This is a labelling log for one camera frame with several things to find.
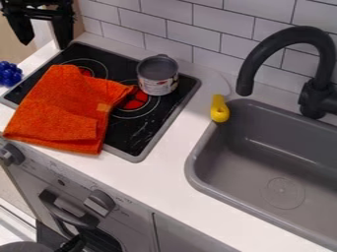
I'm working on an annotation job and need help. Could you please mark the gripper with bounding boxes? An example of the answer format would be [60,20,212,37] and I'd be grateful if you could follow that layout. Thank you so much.
[0,0,77,50]

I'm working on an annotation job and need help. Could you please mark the orange cloth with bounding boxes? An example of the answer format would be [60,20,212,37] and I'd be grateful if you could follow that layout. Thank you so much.
[1,64,139,156]

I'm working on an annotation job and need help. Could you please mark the blue toy grapes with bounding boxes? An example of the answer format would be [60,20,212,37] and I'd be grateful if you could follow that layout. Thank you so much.
[0,60,26,89]

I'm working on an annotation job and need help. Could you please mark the silver can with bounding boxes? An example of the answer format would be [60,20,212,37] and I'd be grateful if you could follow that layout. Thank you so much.
[135,53,181,97]

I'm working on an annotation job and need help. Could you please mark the toy stove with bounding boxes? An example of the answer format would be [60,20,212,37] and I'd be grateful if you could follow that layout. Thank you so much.
[0,40,203,164]

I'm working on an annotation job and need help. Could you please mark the yellow toy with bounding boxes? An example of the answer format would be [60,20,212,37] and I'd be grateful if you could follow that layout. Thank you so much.
[209,94,233,124]

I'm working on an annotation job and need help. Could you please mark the tap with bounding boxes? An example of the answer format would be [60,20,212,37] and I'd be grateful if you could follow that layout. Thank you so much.
[234,25,337,121]

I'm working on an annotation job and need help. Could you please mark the toy sink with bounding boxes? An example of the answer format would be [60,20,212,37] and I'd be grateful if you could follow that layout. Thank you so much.
[182,97,337,252]

